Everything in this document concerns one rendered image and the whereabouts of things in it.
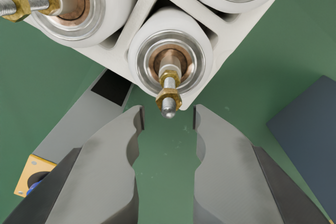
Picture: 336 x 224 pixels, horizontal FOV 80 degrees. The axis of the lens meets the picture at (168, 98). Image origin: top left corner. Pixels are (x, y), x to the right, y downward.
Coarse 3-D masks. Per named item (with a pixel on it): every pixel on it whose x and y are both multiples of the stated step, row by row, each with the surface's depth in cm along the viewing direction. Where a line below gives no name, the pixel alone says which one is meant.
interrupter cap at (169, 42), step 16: (160, 32) 20; (176, 32) 20; (144, 48) 21; (160, 48) 21; (176, 48) 21; (192, 48) 21; (144, 64) 22; (192, 64) 22; (144, 80) 23; (192, 80) 22
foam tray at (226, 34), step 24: (144, 0) 25; (168, 0) 35; (192, 0) 25; (216, 24) 27; (240, 24) 27; (96, 48) 28; (120, 48) 28; (216, 48) 28; (120, 72) 30; (192, 96) 32
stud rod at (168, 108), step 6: (168, 78) 17; (168, 84) 16; (174, 84) 17; (162, 102) 14; (168, 102) 14; (174, 102) 14; (162, 108) 13; (168, 108) 13; (174, 108) 13; (162, 114) 14; (168, 114) 14; (174, 114) 14
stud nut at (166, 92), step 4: (164, 88) 15; (168, 88) 15; (172, 88) 15; (160, 92) 15; (164, 92) 14; (168, 92) 14; (172, 92) 14; (176, 92) 14; (156, 96) 15; (160, 96) 14; (164, 96) 14; (168, 96) 14; (172, 96) 14; (176, 96) 14; (156, 100) 15; (160, 100) 14; (176, 100) 14; (180, 100) 15; (160, 104) 15; (176, 104) 15; (180, 104) 15; (160, 108) 15; (176, 108) 15
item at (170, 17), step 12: (156, 12) 29; (168, 12) 24; (180, 12) 26; (144, 24) 22; (156, 24) 20; (168, 24) 20; (180, 24) 20; (192, 24) 21; (144, 36) 21; (192, 36) 20; (204, 36) 21; (132, 48) 21; (204, 48) 21; (132, 60) 22; (132, 72) 23; (204, 72) 22; (180, 96) 24
